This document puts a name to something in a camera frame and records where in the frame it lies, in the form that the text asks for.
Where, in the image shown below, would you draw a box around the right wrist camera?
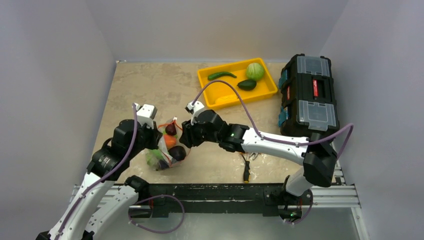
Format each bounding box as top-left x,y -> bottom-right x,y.
185,100 -> 206,125

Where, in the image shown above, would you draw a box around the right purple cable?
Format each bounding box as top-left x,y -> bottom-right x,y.
190,79 -> 355,160

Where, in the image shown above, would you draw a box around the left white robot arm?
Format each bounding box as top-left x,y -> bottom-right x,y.
36,116 -> 162,240

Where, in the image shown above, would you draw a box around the black yellow screwdriver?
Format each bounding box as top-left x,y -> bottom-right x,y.
241,154 -> 251,184

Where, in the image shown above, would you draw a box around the dark green avocado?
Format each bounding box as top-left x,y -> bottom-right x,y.
237,79 -> 257,91

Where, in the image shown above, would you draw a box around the purple eggplant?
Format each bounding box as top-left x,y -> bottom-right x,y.
160,145 -> 187,170

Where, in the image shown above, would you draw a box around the dark red plum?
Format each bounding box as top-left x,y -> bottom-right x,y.
165,122 -> 177,136

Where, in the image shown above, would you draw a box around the orange handled pliers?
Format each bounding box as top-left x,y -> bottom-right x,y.
247,152 -> 261,161

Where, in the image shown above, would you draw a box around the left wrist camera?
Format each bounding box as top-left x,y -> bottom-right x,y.
135,103 -> 158,129

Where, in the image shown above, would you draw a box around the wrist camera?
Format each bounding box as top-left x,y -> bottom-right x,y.
185,100 -> 206,125
135,103 -> 158,129

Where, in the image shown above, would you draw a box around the black toolbox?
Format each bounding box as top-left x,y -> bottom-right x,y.
278,54 -> 340,137

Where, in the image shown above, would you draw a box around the yellow plastic tray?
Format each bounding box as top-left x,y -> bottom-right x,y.
197,57 -> 278,110

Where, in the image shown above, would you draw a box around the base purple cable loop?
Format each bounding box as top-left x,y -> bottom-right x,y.
127,194 -> 184,235

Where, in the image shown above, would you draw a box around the dark green chili pepper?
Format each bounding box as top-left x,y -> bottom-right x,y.
207,71 -> 237,81

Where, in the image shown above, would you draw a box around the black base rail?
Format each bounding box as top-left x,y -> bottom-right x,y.
119,175 -> 313,220

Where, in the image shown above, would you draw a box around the white cauliflower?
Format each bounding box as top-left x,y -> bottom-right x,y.
146,149 -> 164,170

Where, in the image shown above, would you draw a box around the clear orange zip bag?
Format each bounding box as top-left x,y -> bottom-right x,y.
145,116 -> 191,171

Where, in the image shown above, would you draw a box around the green cabbage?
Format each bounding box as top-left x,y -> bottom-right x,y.
245,62 -> 265,81

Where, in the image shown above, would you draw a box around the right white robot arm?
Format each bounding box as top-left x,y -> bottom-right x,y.
180,110 -> 337,204

